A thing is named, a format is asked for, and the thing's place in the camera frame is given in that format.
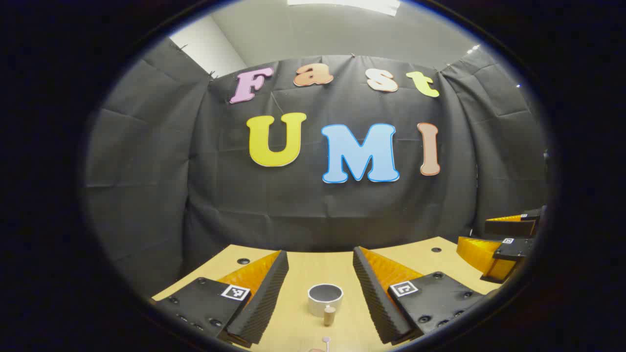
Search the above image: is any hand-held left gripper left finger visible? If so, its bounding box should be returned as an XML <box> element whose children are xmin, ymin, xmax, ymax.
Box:
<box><xmin>154</xmin><ymin>250</ymin><xmax>289</xmax><ymax>349</ymax></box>

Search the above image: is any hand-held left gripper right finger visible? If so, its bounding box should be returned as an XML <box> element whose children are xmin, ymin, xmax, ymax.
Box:
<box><xmin>353</xmin><ymin>247</ymin><xmax>494</xmax><ymax>345</ymax></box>

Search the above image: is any white cup with wooden handle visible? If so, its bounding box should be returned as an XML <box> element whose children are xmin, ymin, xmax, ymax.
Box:
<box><xmin>307</xmin><ymin>284</ymin><xmax>344</xmax><ymax>327</ymax></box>

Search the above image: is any wooden desktop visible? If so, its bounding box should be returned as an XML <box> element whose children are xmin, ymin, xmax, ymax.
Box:
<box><xmin>152</xmin><ymin>237</ymin><xmax>499</xmax><ymax>352</ymax></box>

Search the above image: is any black backdrop cloth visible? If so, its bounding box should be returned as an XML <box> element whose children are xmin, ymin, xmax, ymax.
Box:
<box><xmin>83</xmin><ymin>38</ymin><xmax>549</xmax><ymax>299</ymax></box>

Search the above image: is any ceiling light panel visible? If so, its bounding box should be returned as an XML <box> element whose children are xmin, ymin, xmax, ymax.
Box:
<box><xmin>286</xmin><ymin>0</ymin><xmax>402</xmax><ymax>16</ymax></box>

